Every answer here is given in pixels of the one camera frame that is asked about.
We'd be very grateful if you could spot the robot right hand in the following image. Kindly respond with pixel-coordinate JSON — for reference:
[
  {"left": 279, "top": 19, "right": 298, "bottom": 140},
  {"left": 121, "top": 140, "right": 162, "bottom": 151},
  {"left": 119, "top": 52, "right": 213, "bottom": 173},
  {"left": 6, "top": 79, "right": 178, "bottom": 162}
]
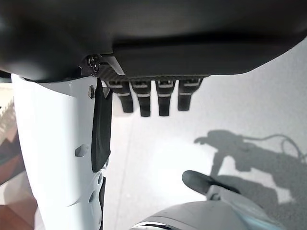
[{"left": 0, "top": 0, "right": 307, "bottom": 230}]

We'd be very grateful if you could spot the black robot right foot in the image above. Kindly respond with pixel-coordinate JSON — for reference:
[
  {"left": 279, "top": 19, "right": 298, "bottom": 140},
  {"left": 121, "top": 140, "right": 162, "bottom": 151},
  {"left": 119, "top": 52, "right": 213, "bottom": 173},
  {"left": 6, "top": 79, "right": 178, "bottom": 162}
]
[{"left": 181, "top": 170, "right": 240, "bottom": 196}]

